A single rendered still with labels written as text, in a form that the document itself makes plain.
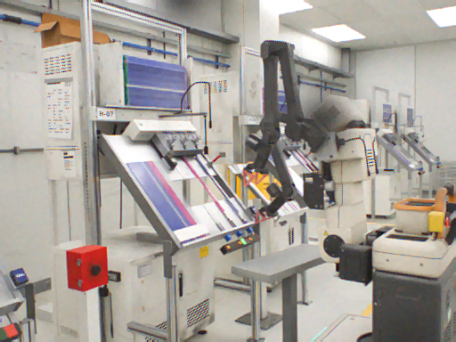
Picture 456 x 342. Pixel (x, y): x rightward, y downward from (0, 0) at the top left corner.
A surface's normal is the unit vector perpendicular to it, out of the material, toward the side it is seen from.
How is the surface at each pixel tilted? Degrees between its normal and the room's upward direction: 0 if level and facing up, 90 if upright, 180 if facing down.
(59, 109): 90
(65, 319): 90
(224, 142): 90
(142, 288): 90
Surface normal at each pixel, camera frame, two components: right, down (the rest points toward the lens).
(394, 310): -0.58, 0.07
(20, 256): 0.83, 0.03
